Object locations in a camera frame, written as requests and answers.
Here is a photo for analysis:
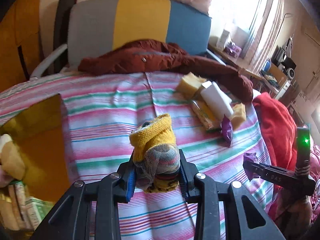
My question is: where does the wooden wardrobe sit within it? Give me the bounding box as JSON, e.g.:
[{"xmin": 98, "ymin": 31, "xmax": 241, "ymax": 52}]
[{"xmin": 0, "ymin": 0, "xmax": 44, "ymax": 93}]

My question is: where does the beige sock roll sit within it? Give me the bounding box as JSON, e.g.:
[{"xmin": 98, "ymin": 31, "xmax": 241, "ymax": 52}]
[{"xmin": 0, "ymin": 134, "xmax": 25, "ymax": 180}]

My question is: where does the cardboard box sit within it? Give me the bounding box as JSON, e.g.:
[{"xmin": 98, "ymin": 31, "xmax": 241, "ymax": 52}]
[{"xmin": 267, "ymin": 62, "xmax": 288, "ymax": 87}]

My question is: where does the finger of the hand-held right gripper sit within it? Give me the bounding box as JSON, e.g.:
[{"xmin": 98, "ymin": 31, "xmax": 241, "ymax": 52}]
[{"xmin": 243, "ymin": 161, "xmax": 298, "ymax": 188}]

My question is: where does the large yellow sponge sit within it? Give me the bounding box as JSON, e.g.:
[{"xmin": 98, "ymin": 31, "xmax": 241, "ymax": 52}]
[{"xmin": 176, "ymin": 72, "xmax": 208, "ymax": 98}]

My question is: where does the white carton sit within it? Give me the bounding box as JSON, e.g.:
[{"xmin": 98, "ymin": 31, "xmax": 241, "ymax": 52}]
[{"xmin": 216, "ymin": 29, "xmax": 232, "ymax": 50}]

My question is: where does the sheer window curtain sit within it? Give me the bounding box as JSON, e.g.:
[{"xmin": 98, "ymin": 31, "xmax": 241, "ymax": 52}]
[{"xmin": 244, "ymin": 0, "xmax": 285, "ymax": 70}]

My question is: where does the yellow green snack packet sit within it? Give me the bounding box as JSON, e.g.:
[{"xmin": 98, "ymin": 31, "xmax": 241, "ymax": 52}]
[{"xmin": 191, "ymin": 99, "xmax": 225, "ymax": 133}]

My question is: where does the gold tin box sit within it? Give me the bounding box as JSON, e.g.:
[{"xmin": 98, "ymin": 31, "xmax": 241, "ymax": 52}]
[{"xmin": 0, "ymin": 93, "xmax": 75, "ymax": 230}]

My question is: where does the small yellow sponge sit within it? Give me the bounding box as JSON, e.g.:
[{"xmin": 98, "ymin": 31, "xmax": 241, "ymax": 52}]
[{"xmin": 229, "ymin": 103, "xmax": 247, "ymax": 130}]

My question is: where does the wooden side desk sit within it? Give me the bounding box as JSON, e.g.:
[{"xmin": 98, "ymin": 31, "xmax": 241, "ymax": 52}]
[{"xmin": 207, "ymin": 44, "xmax": 300, "ymax": 100}]

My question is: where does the maroon jacket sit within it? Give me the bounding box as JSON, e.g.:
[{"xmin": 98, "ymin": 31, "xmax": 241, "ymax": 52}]
[{"xmin": 78, "ymin": 40, "xmax": 254, "ymax": 104}]

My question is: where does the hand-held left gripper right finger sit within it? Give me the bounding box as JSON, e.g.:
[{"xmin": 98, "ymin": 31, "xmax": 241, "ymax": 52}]
[{"xmin": 178, "ymin": 149, "xmax": 285, "ymax": 240}]

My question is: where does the red cloth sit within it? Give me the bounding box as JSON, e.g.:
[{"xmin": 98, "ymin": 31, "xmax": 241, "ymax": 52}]
[{"xmin": 252, "ymin": 92, "xmax": 300, "ymax": 215}]

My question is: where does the grey yellow blue chair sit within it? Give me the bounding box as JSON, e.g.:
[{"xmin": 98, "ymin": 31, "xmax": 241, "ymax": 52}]
[{"xmin": 30, "ymin": 0, "xmax": 213, "ymax": 80}]

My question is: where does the yellow sock roll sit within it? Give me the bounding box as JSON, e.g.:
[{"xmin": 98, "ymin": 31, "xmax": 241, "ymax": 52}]
[{"xmin": 129, "ymin": 113, "xmax": 181, "ymax": 193}]

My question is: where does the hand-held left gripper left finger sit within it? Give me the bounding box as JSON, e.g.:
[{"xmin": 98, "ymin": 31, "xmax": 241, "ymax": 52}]
[{"xmin": 32, "ymin": 155, "xmax": 137, "ymax": 240}]

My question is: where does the striped tablecloth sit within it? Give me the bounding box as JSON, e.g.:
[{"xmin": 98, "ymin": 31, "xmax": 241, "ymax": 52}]
[{"xmin": 0, "ymin": 71, "xmax": 275, "ymax": 240}]

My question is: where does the green white packet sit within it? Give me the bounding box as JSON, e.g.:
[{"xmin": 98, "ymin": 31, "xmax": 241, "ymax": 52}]
[{"xmin": 25, "ymin": 197, "xmax": 50, "ymax": 230}]

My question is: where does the purple storage box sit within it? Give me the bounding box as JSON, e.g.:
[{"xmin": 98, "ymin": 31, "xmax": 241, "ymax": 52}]
[{"xmin": 225, "ymin": 42, "xmax": 242, "ymax": 58}]

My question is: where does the purple packet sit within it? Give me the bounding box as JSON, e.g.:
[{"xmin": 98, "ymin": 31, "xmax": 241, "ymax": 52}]
[
  {"xmin": 220, "ymin": 117, "xmax": 234, "ymax": 147},
  {"xmin": 243, "ymin": 152, "xmax": 260, "ymax": 180}
]

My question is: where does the black radio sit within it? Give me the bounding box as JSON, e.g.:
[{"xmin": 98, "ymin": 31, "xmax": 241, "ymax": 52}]
[{"xmin": 282, "ymin": 56, "xmax": 298, "ymax": 79}]

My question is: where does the white foam block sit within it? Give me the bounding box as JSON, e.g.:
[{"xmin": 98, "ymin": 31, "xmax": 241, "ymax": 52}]
[{"xmin": 200, "ymin": 81, "xmax": 233, "ymax": 119}]

